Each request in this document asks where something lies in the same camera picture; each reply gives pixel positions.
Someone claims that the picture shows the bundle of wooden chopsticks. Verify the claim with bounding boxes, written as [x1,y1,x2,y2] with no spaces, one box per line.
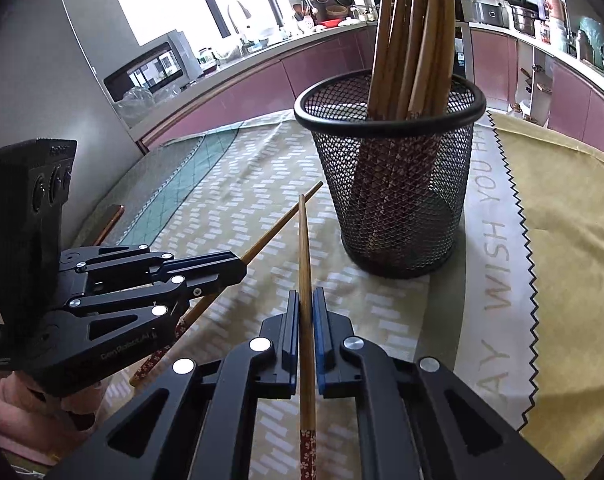
[349,0,457,261]

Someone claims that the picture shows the black mesh holder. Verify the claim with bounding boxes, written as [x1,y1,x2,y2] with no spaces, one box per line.
[294,70,487,280]

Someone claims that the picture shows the silver metal container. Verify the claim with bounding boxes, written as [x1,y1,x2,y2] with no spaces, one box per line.
[469,0,507,28]

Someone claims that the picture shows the clear plastic bag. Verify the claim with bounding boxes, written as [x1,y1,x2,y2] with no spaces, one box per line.
[114,84,183,123]

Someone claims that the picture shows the white microwave oven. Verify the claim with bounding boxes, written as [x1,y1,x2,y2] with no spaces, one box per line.
[103,30,203,103]

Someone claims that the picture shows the beige patterned tablecloth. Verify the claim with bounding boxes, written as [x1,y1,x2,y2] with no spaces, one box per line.
[97,110,537,480]

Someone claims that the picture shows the brown floral-end chopstick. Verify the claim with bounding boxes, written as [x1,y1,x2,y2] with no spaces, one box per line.
[128,181,325,388]
[298,194,319,480]

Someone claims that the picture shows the orange-edged flat object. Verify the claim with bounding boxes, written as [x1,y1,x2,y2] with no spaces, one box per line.
[93,203,126,247]

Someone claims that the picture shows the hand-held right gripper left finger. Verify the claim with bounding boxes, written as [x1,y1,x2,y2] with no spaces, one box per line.
[44,290,303,480]

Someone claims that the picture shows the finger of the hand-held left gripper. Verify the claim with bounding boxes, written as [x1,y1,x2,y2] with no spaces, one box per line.
[41,260,249,348]
[58,243,243,282]

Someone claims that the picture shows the steel kitchen faucet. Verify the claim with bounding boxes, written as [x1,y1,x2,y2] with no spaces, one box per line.
[227,1,250,43]

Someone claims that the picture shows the black built-in oven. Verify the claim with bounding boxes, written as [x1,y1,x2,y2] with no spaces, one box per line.
[452,20,475,101]

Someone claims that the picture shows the teal plastic bag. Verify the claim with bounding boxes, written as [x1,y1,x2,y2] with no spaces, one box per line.
[579,16,604,68]

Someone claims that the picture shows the pink lower kitchen cabinets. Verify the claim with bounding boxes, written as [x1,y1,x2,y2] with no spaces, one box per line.
[139,22,380,148]
[469,27,604,148]

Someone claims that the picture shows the kitchen window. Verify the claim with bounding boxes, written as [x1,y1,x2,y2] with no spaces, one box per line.
[102,0,277,48]

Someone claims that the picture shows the yellow cloth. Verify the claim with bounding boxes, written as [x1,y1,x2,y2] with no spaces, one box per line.
[489,110,604,446]

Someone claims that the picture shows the person's left hand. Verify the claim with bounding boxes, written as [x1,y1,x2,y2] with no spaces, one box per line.
[66,382,105,423]

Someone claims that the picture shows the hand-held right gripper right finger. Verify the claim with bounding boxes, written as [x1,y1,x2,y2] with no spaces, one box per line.
[312,286,565,480]

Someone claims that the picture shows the stacked steel pot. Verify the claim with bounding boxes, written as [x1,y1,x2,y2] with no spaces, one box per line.
[510,5,540,36]

